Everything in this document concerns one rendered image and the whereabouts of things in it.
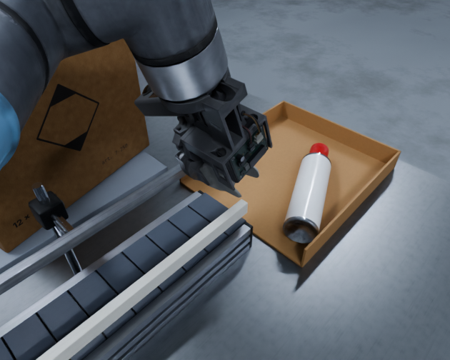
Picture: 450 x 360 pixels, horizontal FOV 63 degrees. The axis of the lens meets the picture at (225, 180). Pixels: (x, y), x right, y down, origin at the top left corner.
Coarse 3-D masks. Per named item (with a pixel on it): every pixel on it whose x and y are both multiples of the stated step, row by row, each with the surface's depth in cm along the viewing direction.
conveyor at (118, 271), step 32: (160, 224) 51; (192, 224) 51; (128, 256) 47; (160, 256) 47; (96, 288) 43; (160, 288) 43; (32, 320) 40; (64, 320) 40; (128, 320) 41; (0, 352) 38; (32, 352) 38
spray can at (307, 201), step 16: (320, 144) 65; (304, 160) 62; (320, 160) 61; (304, 176) 58; (320, 176) 58; (304, 192) 55; (320, 192) 56; (288, 208) 55; (304, 208) 52; (320, 208) 54; (288, 224) 53; (304, 224) 52; (304, 240) 54
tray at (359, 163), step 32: (288, 128) 77; (320, 128) 74; (288, 160) 69; (352, 160) 69; (384, 160) 68; (224, 192) 62; (256, 192) 62; (288, 192) 62; (352, 192) 62; (256, 224) 57; (320, 224) 57; (288, 256) 52
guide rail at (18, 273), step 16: (160, 176) 46; (176, 176) 47; (144, 192) 44; (112, 208) 42; (128, 208) 43; (96, 224) 40; (64, 240) 38; (80, 240) 40; (32, 256) 37; (48, 256) 37; (16, 272) 35; (32, 272) 37; (0, 288) 35
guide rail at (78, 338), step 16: (240, 208) 48; (224, 224) 47; (192, 240) 44; (208, 240) 46; (176, 256) 42; (192, 256) 45; (160, 272) 41; (128, 288) 39; (144, 288) 40; (112, 304) 38; (128, 304) 39; (96, 320) 37; (112, 320) 38; (80, 336) 36; (48, 352) 34; (64, 352) 35
